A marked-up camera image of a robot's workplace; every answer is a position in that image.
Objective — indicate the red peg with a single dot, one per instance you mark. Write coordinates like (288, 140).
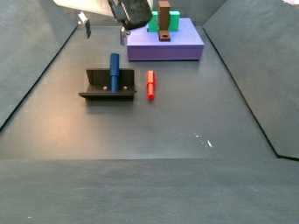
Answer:
(151, 85)

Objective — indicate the blue peg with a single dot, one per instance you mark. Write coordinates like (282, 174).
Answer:
(113, 71)

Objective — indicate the purple base block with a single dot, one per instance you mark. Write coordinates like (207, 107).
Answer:
(184, 46)

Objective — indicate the black angle fixture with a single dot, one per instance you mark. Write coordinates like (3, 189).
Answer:
(109, 87)

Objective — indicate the brown L-shaped bracket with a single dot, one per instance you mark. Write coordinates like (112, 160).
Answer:
(164, 36)

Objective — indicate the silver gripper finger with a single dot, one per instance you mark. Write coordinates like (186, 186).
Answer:
(84, 22)
(124, 34)

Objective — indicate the right green block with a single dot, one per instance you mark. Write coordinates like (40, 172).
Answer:
(174, 21)

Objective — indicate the green block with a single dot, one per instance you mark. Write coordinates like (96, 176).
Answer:
(174, 21)
(152, 27)

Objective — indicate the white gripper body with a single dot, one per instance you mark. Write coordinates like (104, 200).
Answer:
(95, 6)

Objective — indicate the left green block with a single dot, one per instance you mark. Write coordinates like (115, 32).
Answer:
(152, 27)

